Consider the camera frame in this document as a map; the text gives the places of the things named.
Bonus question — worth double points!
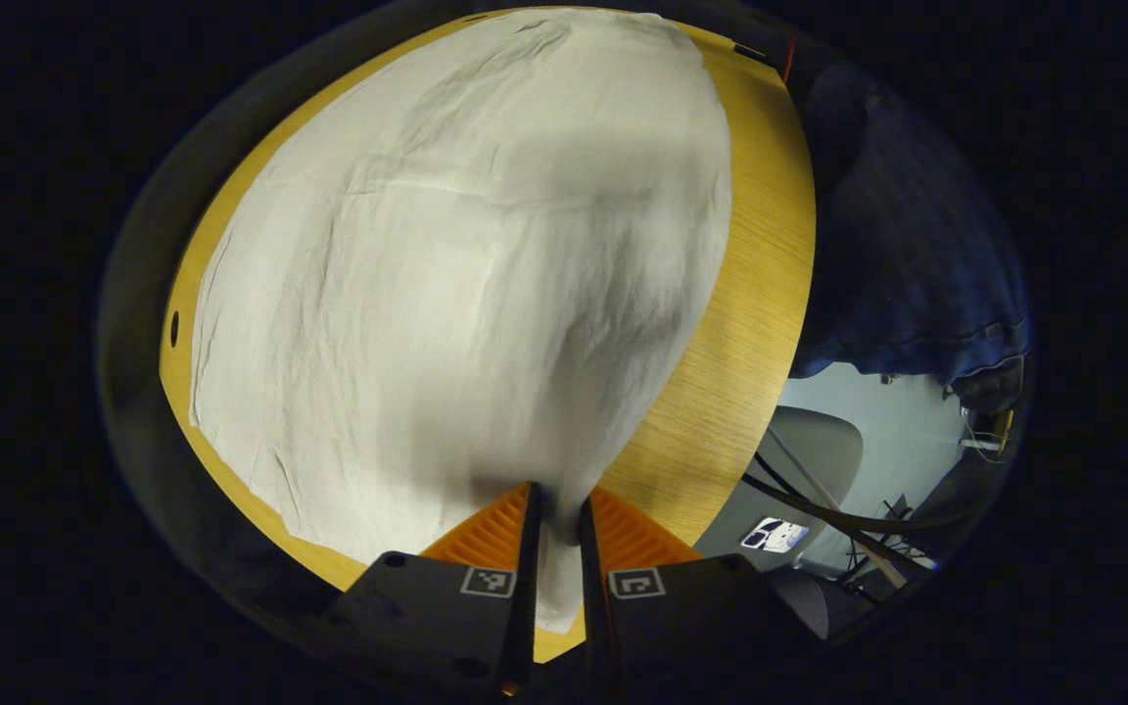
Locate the white jeans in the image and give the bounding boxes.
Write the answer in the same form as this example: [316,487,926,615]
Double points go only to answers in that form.
[190,8,733,634]

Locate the black cable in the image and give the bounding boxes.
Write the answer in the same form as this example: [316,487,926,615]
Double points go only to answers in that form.
[740,426,947,588]

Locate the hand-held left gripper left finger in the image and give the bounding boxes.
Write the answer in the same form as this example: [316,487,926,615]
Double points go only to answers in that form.
[324,480,541,698]

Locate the grey chair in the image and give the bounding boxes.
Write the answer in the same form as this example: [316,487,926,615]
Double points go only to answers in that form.
[696,406,865,574]

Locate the small printed card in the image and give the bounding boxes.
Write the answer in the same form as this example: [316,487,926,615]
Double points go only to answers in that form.
[740,516,811,555]

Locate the person's blue denim clothing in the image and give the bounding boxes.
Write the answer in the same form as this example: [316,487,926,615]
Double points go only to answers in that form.
[787,57,1033,389]

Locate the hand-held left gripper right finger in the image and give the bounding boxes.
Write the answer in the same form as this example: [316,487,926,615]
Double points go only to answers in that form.
[579,485,820,692]

